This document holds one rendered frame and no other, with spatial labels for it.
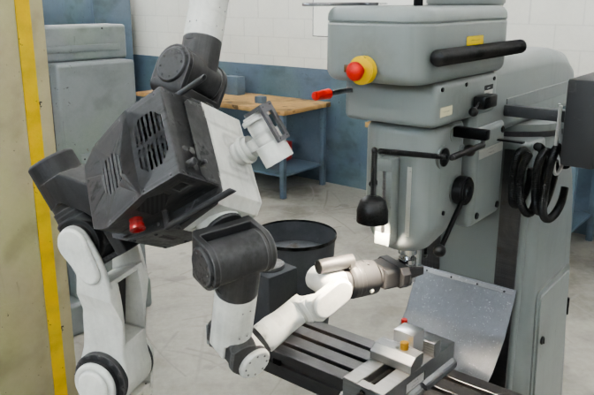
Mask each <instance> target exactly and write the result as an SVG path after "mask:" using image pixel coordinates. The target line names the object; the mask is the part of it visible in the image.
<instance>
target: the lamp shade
mask: <svg viewBox="0 0 594 395"><path fill-rule="evenodd" d="M388 216H389V209H388V207H387V204H386V200H385V199H384V198H382V197H381V196H379V195H375V196H371V195H370V194H368V195H366V196H364V197H363V198H361V199H360V202H359V204H358V207H357V210H356V222H357V223H358V224H361V225H365V226H382V225H386V224H388Z"/></svg>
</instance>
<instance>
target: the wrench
mask: <svg viewBox="0 0 594 395"><path fill-rule="evenodd" d="M352 5H378V3H302V6H352Z"/></svg>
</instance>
